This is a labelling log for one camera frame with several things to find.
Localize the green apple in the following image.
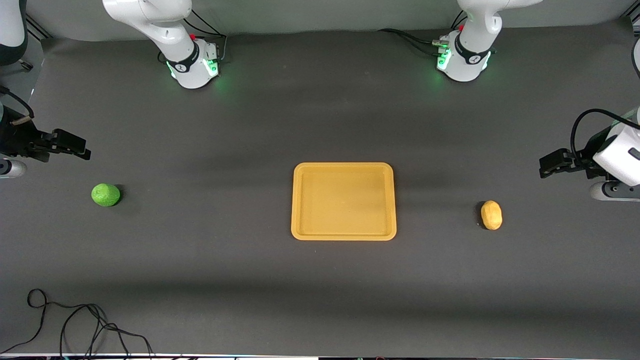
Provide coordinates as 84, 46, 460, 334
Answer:
91, 183, 122, 208

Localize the yellow-brown potato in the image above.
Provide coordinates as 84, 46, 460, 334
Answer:
480, 200, 504, 231

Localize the yellow plastic tray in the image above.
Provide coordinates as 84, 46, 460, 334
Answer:
290, 161, 398, 242

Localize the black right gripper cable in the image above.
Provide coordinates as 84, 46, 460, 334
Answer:
0, 85, 35, 126

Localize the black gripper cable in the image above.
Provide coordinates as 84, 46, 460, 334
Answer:
0, 85, 35, 126
571, 108, 640, 153

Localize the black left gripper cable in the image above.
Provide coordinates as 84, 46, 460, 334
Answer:
571, 108, 640, 153

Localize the black loose looped cable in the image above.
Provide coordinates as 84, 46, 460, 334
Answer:
0, 288, 154, 357

